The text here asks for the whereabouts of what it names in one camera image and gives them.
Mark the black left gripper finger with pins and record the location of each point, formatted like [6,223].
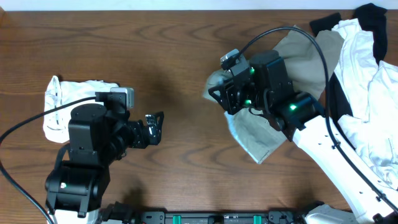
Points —
[154,139]
[154,122]

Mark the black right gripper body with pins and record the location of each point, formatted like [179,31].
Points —
[245,96]

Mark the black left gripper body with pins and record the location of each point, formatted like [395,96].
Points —
[138,140]

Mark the khaki shorts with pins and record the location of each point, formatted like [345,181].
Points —
[304,66]

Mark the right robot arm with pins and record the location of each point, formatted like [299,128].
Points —
[262,84]

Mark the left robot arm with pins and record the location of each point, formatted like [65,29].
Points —
[98,136]

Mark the white shirt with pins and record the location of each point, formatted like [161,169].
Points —
[371,90]

